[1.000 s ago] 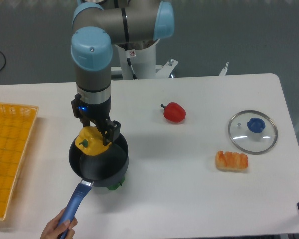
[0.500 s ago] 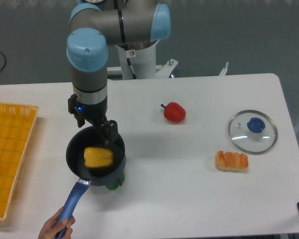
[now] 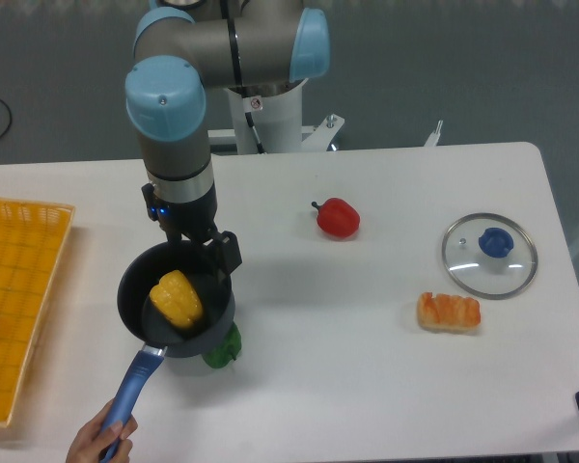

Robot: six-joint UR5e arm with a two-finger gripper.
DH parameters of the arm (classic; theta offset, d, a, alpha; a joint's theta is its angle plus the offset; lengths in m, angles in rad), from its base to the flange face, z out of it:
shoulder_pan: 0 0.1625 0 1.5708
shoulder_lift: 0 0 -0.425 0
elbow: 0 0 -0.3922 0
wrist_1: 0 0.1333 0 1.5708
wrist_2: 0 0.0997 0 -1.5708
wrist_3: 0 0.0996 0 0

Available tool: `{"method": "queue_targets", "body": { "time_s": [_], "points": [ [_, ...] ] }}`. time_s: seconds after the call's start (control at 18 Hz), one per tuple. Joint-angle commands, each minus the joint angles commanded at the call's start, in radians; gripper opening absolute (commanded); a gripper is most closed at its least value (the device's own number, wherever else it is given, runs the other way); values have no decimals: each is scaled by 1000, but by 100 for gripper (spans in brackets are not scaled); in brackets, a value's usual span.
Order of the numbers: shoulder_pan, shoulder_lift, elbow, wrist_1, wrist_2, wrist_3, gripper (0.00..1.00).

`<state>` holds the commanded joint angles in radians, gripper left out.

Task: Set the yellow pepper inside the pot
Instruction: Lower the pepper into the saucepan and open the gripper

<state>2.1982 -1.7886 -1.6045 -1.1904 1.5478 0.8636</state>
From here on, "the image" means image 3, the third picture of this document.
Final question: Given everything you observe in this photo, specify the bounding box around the black pot blue handle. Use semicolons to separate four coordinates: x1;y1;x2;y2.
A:
102;241;235;429

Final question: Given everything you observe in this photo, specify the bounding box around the yellow plastic basket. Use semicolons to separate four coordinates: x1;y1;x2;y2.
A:
0;198;75;428

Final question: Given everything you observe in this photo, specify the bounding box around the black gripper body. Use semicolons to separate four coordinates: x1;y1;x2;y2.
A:
141;183;218;243

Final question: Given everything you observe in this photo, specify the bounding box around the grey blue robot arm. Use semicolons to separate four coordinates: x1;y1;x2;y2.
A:
124;1;330;280

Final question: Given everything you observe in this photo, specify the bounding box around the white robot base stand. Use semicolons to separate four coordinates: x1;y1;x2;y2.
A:
206;76;445;155

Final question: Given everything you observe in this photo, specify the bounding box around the green bell pepper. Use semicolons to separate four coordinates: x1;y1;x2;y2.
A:
202;323;242;369

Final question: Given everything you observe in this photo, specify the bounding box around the orange bread loaf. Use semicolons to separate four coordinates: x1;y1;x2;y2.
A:
416;292;482;332

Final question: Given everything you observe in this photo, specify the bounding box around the glass lid blue knob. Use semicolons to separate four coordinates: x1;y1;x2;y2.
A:
441;212;538;300

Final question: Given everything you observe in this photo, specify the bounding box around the red bell pepper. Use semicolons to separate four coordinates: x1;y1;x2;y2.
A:
311;198;361;239

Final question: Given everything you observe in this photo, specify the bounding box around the yellow bell pepper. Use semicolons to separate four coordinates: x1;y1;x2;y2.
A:
149;270;204;330

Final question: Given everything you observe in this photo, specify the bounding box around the person's hand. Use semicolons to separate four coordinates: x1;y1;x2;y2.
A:
66;400;138;463

